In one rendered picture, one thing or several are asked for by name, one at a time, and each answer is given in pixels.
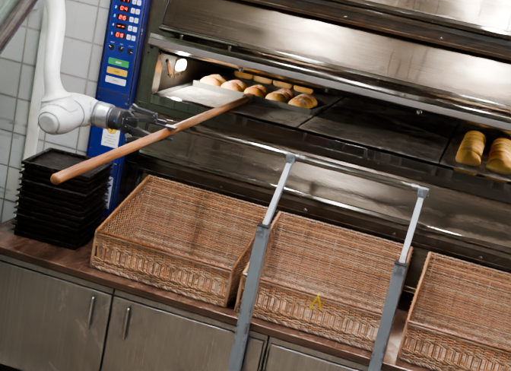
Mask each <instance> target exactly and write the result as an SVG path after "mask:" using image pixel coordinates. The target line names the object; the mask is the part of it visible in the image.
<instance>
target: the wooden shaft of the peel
mask: <svg viewBox="0 0 511 371"><path fill-rule="evenodd" d="M248 100H249V99H248V97H246V96H244V97H241V98H238V99H236V100H233V101H231V102H229V103H225V104H224V105H221V106H218V107H216V108H214V109H211V110H209V111H207V112H204V113H201V114H199V115H197V116H194V117H192V118H190V119H187V120H184V121H182V122H179V123H177V124H175V125H173V126H176V127H177V129H176V130H172V129H168V128H164V129H162V130H160V131H158V132H155V133H153V134H150V135H147V136H145V137H143V138H140V139H138V140H136V141H133V142H130V143H128V144H125V145H123V146H121V147H118V148H116V149H113V150H111V151H108V152H106V153H104V154H101V155H99V156H96V157H93V158H91V159H89V160H86V161H84V162H82V163H79V164H76V165H74V166H71V167H69V168H67V169H65V170H62V171H59V172H57V173H54V174H52V176H51V177H50V180H51V183H52V184H55V185H58V184H60V183H62V182H65V181H67V180H69V179H72V178H74V177H76V176H79V175H81V174H83V173H86V172H88V171H90V170H92V169H95V168H97V167H99V166H102V165H104V164H106V163H109V162H111V161H113V160H115V159H118V158H120V157H123V156H125V155H126V154H130V153H131V152H133V151H136V150H138V149H141V148H143V147H146V146H148V145H149V144H153V143H154V142H156V141H159V140H161V139H164V138H166V137H169V136H171V135H174V134H176V133H177V132H181V131H182V130H184V129H187V128H189V127H192V126H194V125H197V124H199V123H200V122H204V121H205V120H207V119H210V118H212V117H215V116H217V115H220V114H221V113H224V112H226V111H228V110H230V109H233V108H235V107H238V106H240V105H242V104H244V103H247V102H248Z"/></svg>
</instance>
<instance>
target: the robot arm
mask: <svg viewBox="0 0 511 371"><path fill-rule="evenodd" d="M38 1H39V0H4V1H3V2H2V3H1V4H0V55H1V54H2V53H3V51H4V50H5V48H6V46H7V45H8V44H9V43H10V41H11V39H12V38H13V36H14V35H15V34H16V33H17V31H18V29H19V28H20V27H21V25H22V23H23V22H24V21H25V20H26V18H27V16H28V15H29V13H30V12H31V11H32V10H33V8H34V6H35V5H36V4H37V2H38ZM43 2H44V4H45V7H46V13H47V32H46V48H45V55H44V64H43V83H44V92H45V93H44V96H43V98H42V100H41V108H40V111H39V114H38V119H37V120H38V125H39V127H40V128H41V129H42V130H43V131H44V132H45V133H47V134H50V135H63V134H65V133H68V132H71V131H73V130H74V129H76V128H77V127H86V126H87V125H92V126H94V127H98V128H104V129H109V128H111V129H115V130H118V131H121V132H122V133H124V134H125V141H136V140H138V139H140V138H141V137H136V136H132V135H130V134H129V132H131V131H134V132H137V133H139V134H141V135H143V136H147V135H150V134H152V133H150V132H147V131H145V130H144V129H141V128H139V127H138V126H137V122H153V123H155V125H157V126H160V127H163V128H168V129H172V130H176V129H177V127H176V126H173V125H168V124H167V121H164V120H161V119H158V113H155V112H152V111H150V110H147V109H143V108H141V107H139V106H137V105H136V104H135V103H134V104H131V105H130V108H129V109H127V110H124V109H120V108H116V107H115V106H114V105H112V104H109V103H104V102H102V101H98V100H95V99H94V98H93V97H89V96H86V95H83V94H77V93H68V92H67V91H65V89H64V88H63V86H62V82H61V78H60V64H61V58H62V47H63V42H64V36H65V0H43ZM132 111H137V112H139V113H143V114H145V115H148V116H152V117H153V118H145V117H138V116H136V115H135V114H134V113H133V112H132Z"/></svg>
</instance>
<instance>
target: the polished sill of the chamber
mask: <svg viewBox="0 0 511 371"><path fill-rule="evenodd" d="M150 103H152V104H155V105H158V106H163V107H166V108H170V109H175V110H179V111H182V112H185V113H191V114H193V115H199V114H201V113H204V112H207V111H209V110H211V109H214V108H216V107H213V106H208V105H205V104H201V103H196V102H192V101H189V100H184V99H180V98H177V97H172V96H168V95H166V94H160V93H154V94H152V95H151V101H150ZM211 119H214V120H217V121H221V122H226V123H229V124H232V125H238V126H241V127H244V128H250V129H253V130H256V131H260V132H264V133H268V134H271V135H277V136H280V137H283V138H289V139H292V140H295V141H300V142H303V143H307V144H312V145H315V146H319V147H324V148H328V149H331V150H334V151H339V152H342V153H346V154H351V155H354V156H358V157H363V158H367V159H370V160H375V161H378V162H381V163H387V164H390V165H393V166H399V167H402V168H405V169H408V170H413V171H417V172H420V173H426V174H429V175H432V176H438V177H441V178H444V179H449V180H452V181H456V182H461V183H464V184H468V185H471V186H477V187H479V188H483V189H488V190H491V191H495V192H500V193H503V194H507V195H511V182H510V181H506V180H503V179H498V178H494V177H491V176H485V175H482V174H479V173H473V172H470V171H467V170H461V169H458V168H455V167H451V166H446V165H442V164H439V163H434V162H430V161H427V160H422V159H419V158H416V157H410V156H407V155H404V154H398V153H395V152H391V151H386V150H383V149H379V148H376V147H371V146H367V145H364V144H358V143H355V142H352V141H346V140H343V139H340V138H335V137H332V136H328V135H323V134H319V133H316V132H311V131H307V130H304V129H301V128H295V127H292V126H289V125H283V124H280V123H276V122H271V121H268V120H264V119H259V118H256V117H253V116H248V115H244V114H241V113H235V112H232V111H229V110H228V111H226V112H224V113H221V114H220V115H217V116H215V117H212V118H211Z"/></svg>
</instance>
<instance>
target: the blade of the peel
mask: <svg viewBox="0 0 511 371"><path fill-rule="evenodd" d="M193 87H197V88H201V89H204V90H209V91H213V92H216V93H219V94H225V95H228V96H232V97H237V98H241V97H242V95H244V94H246V93H243V92H239V91H236V90H231V89H227V88H224V87H218V86H215V85H212V84H206V83H202V82H200V80H196V81H193ZM253 102H256V103H261V104H265V105H268V106H273V107H277V108H280V109H285V110H289V111H292V112H296V113H301V114H304V115H308V116H311V115H312V114H313V113H315V112H317V111H319V110H320V109H321V108H323V107H325V106H327V105H328V104H324V103H319V102H317V106H316V107H315V108H312V109H307V108H303V107H300V106H295V105H291V104H288V103H282V102H279V101H276V100H270V99H267V98H264V97H258V96H255V98H254V101H253Z"/></svg>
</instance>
